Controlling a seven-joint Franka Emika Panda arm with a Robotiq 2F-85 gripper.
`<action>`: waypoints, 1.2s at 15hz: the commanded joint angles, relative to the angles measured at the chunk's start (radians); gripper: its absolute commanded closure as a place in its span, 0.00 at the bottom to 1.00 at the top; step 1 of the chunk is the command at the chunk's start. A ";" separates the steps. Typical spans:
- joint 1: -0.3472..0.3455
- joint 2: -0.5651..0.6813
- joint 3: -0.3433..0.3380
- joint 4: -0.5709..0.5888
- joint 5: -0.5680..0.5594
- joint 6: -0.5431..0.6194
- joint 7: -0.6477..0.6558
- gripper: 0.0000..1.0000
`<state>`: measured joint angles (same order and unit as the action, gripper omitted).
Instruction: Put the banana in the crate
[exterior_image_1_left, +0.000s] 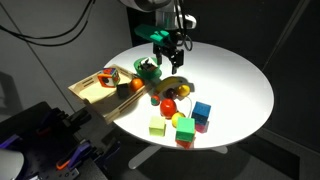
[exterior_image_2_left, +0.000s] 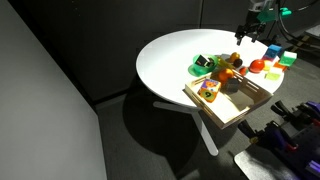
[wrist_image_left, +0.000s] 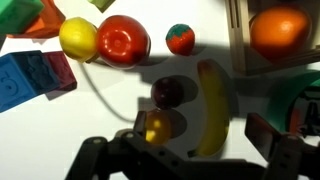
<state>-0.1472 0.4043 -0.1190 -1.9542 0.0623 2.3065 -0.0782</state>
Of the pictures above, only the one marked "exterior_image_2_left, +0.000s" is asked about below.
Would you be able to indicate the magenta cube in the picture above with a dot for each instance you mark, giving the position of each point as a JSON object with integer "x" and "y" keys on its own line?
{"x": 267, "y": 58}

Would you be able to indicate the white table base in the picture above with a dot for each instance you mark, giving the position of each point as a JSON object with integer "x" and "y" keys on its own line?
{"x": 203, "y": 133}

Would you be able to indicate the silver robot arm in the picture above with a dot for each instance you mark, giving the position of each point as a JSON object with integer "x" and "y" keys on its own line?
{"x": 261, "y": 4}

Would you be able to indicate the light green cube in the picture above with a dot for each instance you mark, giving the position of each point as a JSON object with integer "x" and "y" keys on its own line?
{"x": 274, "y": 74}

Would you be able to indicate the purple clamp orange tips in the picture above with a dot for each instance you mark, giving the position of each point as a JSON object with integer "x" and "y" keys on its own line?
{"x": 276, "y": 136}

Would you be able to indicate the grey cube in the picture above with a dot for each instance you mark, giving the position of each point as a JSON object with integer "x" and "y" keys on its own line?
{"x": 232, "y": 85}

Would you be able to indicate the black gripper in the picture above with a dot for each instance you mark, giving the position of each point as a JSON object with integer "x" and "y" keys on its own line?
{"x": 251, "y": 26}

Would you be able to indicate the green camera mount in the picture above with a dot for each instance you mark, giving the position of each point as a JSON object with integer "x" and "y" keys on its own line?
{"x": 270, "y": 14}

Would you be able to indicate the yellow banana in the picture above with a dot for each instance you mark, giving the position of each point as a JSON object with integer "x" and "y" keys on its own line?
{"x": 225, "y": 63}

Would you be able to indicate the large red ball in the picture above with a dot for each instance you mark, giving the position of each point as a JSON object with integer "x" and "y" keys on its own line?
{"x": 256, "y": 66}

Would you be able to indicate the yellow orange ball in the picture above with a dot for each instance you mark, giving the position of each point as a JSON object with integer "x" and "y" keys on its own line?
{"x": 234, "y": 56}

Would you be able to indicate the grey metal plate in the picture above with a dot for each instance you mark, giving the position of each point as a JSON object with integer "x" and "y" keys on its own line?
{"x": 256, "y": 165}

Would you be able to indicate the black white patterned cube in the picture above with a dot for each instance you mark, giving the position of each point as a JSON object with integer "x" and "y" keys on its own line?
{"x": 204, "y": 61}

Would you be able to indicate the light wooden crate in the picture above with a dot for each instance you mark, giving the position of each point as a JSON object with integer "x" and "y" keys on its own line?
{"x": 233, "y": 106}

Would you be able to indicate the blue cube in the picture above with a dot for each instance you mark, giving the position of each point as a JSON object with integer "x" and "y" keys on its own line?
{"x": 274, "y": 50}

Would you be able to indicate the black perforated breadboard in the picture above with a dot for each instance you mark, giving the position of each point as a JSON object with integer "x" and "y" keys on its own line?
{"x": 300, "y": 150}

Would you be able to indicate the dark purple plum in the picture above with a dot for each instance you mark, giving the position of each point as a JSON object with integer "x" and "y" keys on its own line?
{"x": 237, "y": 63}

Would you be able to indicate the small red green ball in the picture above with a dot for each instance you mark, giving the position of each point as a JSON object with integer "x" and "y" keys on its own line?
{"x": 243, "y": 70}

